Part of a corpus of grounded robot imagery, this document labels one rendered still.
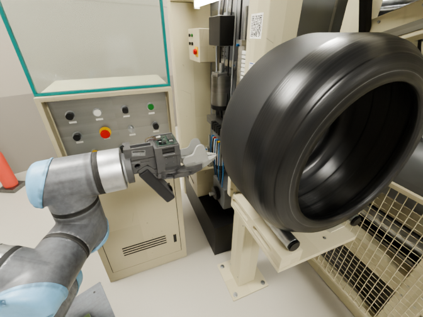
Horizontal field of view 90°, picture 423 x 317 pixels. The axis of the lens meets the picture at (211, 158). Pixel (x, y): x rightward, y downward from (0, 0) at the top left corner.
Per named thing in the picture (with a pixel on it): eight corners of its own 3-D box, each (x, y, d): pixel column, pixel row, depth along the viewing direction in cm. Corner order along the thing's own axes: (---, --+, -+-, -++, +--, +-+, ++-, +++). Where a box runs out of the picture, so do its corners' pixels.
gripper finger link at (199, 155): (221, 143, 49) (182, 150, 46) (221, 165, 52) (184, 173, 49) (216, 138, 51) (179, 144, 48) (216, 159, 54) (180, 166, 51)
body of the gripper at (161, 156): (183, 144, 45) (121, 155, 41) (186, 178, 49) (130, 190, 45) (174, 131, 51) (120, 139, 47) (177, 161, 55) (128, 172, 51)
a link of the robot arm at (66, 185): (48, 193, 47) (29, 153, 42) (109, 180, 51) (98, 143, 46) (35, 222, 39) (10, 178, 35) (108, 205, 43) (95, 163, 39)
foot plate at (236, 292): (216, 265, 158) (216, 263, 157) (248, 253, 167) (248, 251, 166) (233, 301, 137) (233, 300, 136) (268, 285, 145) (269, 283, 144)
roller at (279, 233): (237, 190, 97) (236, 182, 94) (246, 187, 98) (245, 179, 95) (288, 254, 69) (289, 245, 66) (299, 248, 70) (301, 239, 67)
